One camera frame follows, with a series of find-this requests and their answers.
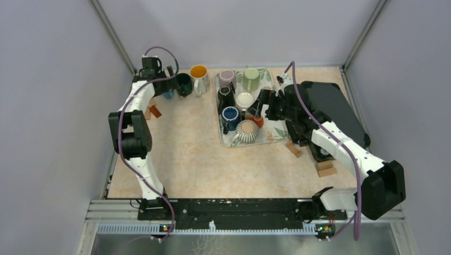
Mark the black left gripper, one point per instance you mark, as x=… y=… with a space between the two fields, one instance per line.
x=170 y=83

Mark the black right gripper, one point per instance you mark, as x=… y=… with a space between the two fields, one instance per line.
x=266 y=97

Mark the light blue dotted mug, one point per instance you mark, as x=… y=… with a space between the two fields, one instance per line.
x=168 y=95

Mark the dark green mug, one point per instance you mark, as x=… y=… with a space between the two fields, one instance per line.
x=185 y=85

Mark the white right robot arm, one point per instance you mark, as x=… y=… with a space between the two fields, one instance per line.
x=317 y=114

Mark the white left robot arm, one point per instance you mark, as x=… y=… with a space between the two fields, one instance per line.
x=132 y=139

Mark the white ribbed mug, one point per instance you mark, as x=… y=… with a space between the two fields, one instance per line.
x=244 y=100

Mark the light green mug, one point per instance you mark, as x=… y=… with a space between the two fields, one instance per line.
x=251 y=79

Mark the grey striped mug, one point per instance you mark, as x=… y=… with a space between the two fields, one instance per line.
x=247 y=132

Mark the navy blue mug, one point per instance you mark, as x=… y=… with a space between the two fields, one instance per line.
x=230 y=117

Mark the black octagonal mug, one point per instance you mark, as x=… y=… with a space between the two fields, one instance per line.
x=226 y=97

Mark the lilac mug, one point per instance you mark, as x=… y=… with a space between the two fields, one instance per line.
x=226 y=77

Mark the small orange cup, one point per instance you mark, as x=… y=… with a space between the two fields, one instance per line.
x=259 y=121

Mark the floral white serving tray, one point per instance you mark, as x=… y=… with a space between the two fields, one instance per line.
x=269 y=131

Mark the reddish brown wooden block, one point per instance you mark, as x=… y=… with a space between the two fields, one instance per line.
x=155 y=112

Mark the tan wooden block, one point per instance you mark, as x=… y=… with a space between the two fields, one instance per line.
x=147 y=114

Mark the light wooden block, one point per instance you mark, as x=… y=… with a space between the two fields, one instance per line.
x=293 y=149

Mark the black poker chip case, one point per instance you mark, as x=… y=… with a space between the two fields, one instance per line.
x=329 y=99

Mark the stacked wooden blocks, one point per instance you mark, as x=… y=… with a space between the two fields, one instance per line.
x=325 y=168

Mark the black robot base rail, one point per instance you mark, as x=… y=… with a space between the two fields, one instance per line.
x=237 y=214

